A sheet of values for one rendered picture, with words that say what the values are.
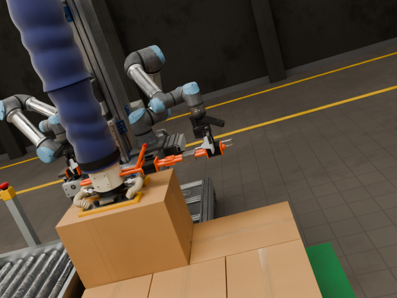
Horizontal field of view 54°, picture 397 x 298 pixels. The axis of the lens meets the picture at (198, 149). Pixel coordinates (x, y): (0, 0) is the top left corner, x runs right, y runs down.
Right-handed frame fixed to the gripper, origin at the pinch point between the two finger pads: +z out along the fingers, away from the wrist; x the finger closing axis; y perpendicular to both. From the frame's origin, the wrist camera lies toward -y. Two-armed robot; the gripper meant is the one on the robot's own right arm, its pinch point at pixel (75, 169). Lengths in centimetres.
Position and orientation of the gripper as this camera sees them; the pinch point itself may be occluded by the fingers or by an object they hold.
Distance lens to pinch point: 251.9
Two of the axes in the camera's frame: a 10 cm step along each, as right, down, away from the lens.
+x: 0.8, -3.6, 9.3
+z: 3.1, 9.0, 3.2
